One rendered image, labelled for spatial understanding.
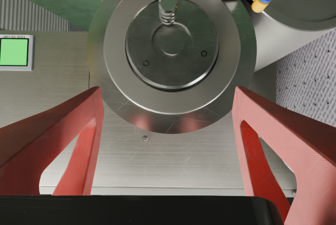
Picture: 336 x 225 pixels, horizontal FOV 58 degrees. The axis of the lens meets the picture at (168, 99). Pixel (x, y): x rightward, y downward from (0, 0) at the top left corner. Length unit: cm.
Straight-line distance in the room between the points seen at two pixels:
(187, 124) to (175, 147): 33
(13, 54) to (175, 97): 46
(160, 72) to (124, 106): 5
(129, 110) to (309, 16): 18
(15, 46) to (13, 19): 298
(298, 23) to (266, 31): 3
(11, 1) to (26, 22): 27
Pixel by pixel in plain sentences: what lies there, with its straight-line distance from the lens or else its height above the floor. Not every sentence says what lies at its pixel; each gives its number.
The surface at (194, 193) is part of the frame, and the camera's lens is 61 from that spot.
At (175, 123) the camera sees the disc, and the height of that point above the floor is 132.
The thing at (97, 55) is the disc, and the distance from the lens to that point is 27.
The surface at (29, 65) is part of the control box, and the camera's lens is 64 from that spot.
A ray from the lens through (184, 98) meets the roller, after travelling 25.
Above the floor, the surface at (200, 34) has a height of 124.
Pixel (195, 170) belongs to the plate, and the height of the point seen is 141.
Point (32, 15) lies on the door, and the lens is 387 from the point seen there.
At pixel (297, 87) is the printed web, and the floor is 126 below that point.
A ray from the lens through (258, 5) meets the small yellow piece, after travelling 22.
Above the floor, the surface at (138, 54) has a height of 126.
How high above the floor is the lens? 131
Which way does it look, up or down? 4 degrees down
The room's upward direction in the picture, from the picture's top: 179 degrees counter-clockwise
